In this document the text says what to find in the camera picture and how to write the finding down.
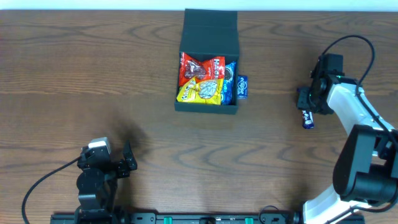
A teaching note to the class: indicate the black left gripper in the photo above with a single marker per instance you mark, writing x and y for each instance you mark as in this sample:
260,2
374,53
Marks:
121,167

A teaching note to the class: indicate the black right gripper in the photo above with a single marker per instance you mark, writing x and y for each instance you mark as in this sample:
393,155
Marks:
302,99

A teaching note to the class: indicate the purple Dairy Milk bar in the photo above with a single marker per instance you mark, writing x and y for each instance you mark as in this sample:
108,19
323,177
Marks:
308,119

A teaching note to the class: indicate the blue Oreo cookie pack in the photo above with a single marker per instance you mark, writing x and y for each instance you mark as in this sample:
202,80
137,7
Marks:
227,90

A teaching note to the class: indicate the yellow Hacks candy bag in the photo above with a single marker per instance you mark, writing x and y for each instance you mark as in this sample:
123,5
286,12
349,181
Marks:
206,92

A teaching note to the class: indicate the red Hacks candy bag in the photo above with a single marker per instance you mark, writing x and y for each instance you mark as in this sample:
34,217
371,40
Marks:
207,70

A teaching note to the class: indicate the dark green box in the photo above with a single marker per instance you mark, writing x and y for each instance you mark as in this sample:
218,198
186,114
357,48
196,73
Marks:
205,35

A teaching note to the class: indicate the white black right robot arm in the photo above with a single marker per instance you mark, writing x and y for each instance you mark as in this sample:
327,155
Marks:
365,174

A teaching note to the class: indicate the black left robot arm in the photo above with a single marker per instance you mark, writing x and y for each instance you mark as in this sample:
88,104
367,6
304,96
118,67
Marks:
98,182

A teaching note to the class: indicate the blue Eclipse mint box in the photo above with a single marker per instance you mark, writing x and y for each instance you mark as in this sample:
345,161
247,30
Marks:
242,87

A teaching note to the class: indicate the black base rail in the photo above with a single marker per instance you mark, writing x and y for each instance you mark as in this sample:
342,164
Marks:
121,216

